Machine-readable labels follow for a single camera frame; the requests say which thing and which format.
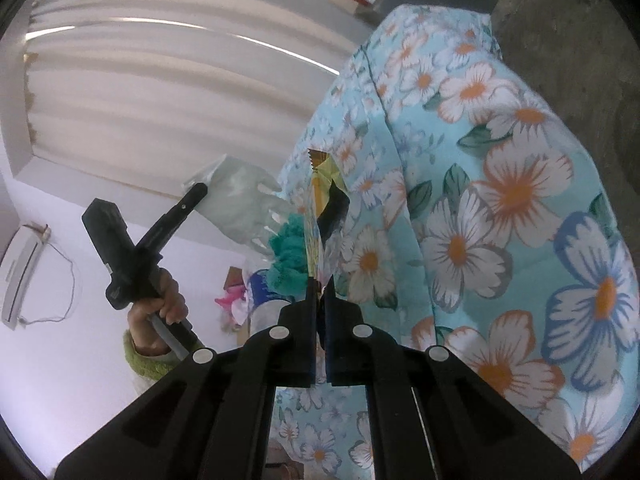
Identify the pile of cardboard and bags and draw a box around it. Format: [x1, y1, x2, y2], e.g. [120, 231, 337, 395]
[215, 266, 255, 333]

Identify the teal crumpled cloth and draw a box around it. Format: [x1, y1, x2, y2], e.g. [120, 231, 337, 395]
[266, 214, 308, 298]

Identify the white air conditioner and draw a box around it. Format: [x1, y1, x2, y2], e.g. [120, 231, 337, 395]
[0, 224, 51, 330]

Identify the yellow snack wrapper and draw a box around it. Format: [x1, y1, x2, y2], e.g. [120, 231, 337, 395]
[304, 148, 349, 287]

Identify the person's left hand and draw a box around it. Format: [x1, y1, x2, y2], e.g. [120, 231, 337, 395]
[127, 269, 189, 356]

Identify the clear plastic cup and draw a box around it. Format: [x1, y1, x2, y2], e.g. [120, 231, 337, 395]
[182, 154, 295, 260]

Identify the Pepsi plastic bottle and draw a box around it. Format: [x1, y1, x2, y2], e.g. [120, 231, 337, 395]
[247, 269, 291, 336]

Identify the cream window curtain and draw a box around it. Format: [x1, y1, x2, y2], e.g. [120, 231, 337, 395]
[24, 0, 370, 195]

